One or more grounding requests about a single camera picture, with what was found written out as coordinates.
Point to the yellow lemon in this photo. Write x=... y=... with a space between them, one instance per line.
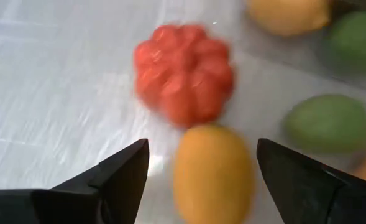
x=288 y=15

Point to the ribbed orange-red tomato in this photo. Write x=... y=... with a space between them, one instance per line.
x=182 y=74

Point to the orange tangerine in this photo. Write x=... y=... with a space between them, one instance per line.
x=213 y=174

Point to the green avocado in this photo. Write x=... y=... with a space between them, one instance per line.
x=328 y=123

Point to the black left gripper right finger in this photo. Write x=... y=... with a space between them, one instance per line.
x=310 y=199

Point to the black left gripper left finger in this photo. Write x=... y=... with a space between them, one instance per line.
x=108 y=193

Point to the green lime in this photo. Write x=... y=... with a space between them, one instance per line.
x=356 y=40

